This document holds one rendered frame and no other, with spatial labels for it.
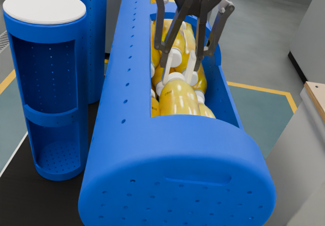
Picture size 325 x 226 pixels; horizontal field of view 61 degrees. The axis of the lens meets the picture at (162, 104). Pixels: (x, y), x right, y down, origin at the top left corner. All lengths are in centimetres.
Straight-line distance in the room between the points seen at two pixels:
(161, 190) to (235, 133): 12
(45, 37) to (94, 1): 66
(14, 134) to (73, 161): 57
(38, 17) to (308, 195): 102
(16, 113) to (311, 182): 189
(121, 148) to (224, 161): 12
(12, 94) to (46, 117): 117
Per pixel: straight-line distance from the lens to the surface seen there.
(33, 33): 104
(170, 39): 50
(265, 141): 234
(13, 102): 233
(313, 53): 325
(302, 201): 101
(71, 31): 106
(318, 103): 96
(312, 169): 97
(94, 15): 168
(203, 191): 38
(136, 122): 37
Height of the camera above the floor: 147
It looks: 39 degrees down
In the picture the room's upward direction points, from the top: 12 degrees clockwise
